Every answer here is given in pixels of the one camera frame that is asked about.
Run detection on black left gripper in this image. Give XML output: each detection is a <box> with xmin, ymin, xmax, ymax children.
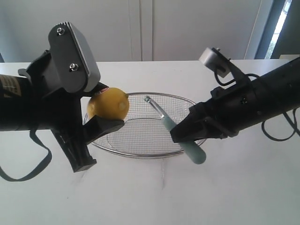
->
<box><xmin>18</xmin><ymin>50</ymin><xmax>124</xmax><ymax>172</ymax></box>

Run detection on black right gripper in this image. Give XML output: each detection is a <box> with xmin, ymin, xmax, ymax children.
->
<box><xmin>176</xmin><ymin>79</ymin><xmax>258</xmax><ymax>141</ymax></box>

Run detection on yellow lemon with sticker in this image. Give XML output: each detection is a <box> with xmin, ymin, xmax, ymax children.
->
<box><xmin>87</xmin><ymin>88</ymin><xmax>129</xmax><ymax>120</ymax></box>

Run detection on teal handled vegetable peeler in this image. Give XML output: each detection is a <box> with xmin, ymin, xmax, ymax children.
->
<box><xmin>144</xmin><ymin>95</ymin><xmax>207</xmax><ymax>165</ymax></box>

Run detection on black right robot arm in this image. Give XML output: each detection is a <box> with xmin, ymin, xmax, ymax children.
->
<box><xmin>171</xmin><ymin>58</ymin><xmax>300</xmax><ymax>143</ymax></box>

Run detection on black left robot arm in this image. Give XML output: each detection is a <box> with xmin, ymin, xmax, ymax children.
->
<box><xmin>0</xmin><ymin>49</ymin><xmax>124</xmax><ymax>172</ymax></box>

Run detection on white cabinet doors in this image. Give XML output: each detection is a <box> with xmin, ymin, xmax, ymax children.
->
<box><xmin>0</xmin><ymin>0</ymin><xmax>273</xmax><ymax>62</ymax></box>

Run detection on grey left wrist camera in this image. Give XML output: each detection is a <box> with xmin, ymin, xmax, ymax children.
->
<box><xmin>48</xmin><ymin>22</ymin><xmax>100</xmax><ymax>93</ymax></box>

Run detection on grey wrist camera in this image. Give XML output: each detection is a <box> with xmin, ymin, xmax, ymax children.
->
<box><xmin>48</xmin><ymin>22</ymin><xmax>100</xmax><ymax>93</ymax></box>
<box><xmin>199</xmin><ymin>47</ymin><xmax>230</xmax><ymax>78</ymax></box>

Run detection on oval wire mesh basket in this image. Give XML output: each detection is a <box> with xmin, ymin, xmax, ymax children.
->
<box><xmin>92</xmin><ymin>92</ymin><xmax>206</xmax><ymax>165</ymax></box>

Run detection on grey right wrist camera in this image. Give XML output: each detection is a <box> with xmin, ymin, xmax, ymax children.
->
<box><xmin>199</xmin><ymin>47</ymin><xmax>230</xmax><ymax>78</ymax></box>

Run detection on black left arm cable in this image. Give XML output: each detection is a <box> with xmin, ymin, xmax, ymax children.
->
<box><xmin>0</xmin><ymin>128</ymin><xmax>53</xmax><ymax>182</ymax></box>

